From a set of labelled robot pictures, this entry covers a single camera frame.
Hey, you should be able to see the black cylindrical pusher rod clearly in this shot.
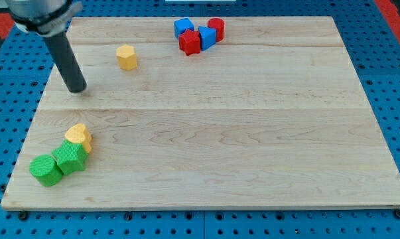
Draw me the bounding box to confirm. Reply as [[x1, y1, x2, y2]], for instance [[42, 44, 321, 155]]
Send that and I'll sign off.
[[44, 32, 87, 93]]

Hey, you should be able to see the yellow hexagon block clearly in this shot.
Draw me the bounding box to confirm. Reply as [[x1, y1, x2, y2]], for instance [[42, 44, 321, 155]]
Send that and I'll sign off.
[[116, 44, 138, 70]]

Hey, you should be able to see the yellow heart block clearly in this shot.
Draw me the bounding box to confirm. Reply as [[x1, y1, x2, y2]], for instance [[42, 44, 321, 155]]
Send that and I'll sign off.
[[64, 123, 92, 153]]

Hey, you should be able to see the green star block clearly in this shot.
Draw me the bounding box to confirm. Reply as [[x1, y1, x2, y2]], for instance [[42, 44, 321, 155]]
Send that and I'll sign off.
[[52, 139, 88, 175]]

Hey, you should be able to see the blue cube block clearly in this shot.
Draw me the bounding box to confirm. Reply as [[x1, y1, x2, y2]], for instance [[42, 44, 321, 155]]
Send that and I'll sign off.
[[173, 17, 194, 39]]

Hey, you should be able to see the green cylinder block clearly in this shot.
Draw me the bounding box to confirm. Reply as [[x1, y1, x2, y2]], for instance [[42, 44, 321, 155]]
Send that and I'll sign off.
[[29, 154, 63, 187]]

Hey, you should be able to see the red star block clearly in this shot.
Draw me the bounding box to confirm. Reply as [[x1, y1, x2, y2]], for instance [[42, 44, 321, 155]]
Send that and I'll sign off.
[[178, 29, 201, 56]]

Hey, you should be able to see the blue triangle block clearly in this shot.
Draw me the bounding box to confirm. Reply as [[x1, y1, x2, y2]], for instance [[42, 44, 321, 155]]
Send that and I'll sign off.
[[198, 26, 217, 51]]

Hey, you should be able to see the red cylinder block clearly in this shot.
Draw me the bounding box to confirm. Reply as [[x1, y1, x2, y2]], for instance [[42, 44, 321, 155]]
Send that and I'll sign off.
[[208, 17, 225, 42]]

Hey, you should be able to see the wooden board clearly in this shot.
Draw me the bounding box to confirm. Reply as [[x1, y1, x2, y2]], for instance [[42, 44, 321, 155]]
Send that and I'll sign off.
[[1, 16, 400, 212]]

